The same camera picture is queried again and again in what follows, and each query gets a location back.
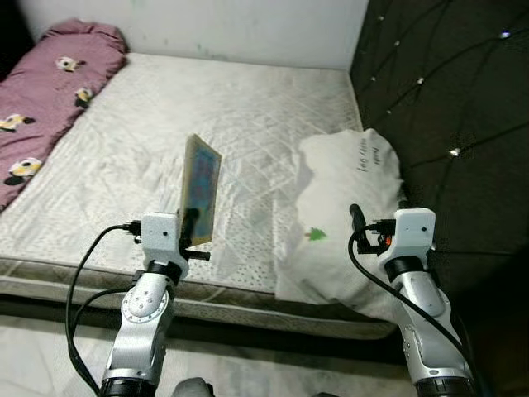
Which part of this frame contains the white pillow with tree print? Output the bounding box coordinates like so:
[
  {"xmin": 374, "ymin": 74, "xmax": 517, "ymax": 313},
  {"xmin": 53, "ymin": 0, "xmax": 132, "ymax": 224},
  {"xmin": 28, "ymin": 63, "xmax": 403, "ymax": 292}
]
[{"xmin": 273, "ymin": 128, "xmax": 406, "ymax": 319}]

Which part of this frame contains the colourful children's book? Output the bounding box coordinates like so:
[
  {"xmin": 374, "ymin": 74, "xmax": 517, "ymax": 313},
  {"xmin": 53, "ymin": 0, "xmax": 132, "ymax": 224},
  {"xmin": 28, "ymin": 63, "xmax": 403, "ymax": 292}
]
[{"xmin": 178, "ymin": 134, "xmax": 222, "ymax": 246}]

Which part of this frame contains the pink cartoon print quilt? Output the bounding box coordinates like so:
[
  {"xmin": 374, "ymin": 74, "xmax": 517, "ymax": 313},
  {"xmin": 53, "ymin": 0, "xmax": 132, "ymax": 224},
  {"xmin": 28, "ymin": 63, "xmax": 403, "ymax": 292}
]
[{"xmin": 0, "ymin": 21, "xmax": 129, "ymax": 212}]

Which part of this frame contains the white quilted mattress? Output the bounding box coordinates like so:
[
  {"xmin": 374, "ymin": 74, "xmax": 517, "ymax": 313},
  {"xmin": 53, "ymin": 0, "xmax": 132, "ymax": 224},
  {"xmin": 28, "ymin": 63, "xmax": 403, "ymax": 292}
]
[{"xmin": 0, "ymin": 52, "xmax": 402, "ymax": 319}]

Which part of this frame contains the robot left leg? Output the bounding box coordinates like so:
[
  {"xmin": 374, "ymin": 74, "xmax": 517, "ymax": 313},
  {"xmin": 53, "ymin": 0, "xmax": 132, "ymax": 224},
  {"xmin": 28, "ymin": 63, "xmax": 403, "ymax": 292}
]
[{"xmin": 172, "ymin": 377, "xmax": 217, "ymax": 397}]

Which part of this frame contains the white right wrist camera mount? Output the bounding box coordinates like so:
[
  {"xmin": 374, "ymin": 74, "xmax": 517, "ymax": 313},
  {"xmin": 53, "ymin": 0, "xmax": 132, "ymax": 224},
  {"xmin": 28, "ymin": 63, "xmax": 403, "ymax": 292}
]
[{"xmin": 380, "ymin": 208, "xmax": 436, "ymax": 265}]

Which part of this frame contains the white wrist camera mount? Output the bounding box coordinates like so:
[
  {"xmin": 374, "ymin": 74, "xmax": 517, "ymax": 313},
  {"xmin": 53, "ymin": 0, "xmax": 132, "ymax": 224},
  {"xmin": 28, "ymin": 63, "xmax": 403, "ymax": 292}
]
[
  {"xmin": 139, "ymin": 212, "xmax": 184, "ymax": 270},
  {"xmin": 380, "ymin": 208, "xmax": 436, "ymax": 265}
]

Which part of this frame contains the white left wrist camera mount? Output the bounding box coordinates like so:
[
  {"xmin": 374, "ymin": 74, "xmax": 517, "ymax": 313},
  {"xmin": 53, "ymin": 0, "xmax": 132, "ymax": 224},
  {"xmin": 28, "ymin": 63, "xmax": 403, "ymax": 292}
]
[{"xmin": 139, "ymin": 212, "xmax": 184, "ymax": 270}]

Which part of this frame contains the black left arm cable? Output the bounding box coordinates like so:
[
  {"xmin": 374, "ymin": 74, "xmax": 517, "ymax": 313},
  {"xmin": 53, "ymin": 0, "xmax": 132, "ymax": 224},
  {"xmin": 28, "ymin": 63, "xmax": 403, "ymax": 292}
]
[{"xmin": 64, "ymin": 222, "xmax": 143, "ymax": 390}]

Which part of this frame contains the dark bed frame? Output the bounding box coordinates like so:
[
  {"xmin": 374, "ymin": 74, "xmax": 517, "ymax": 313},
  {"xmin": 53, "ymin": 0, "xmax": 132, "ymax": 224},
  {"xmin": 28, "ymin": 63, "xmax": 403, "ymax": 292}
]
[{"xmin": 0, "ymin": 277, "xmax": 399, "ymax": 342}]

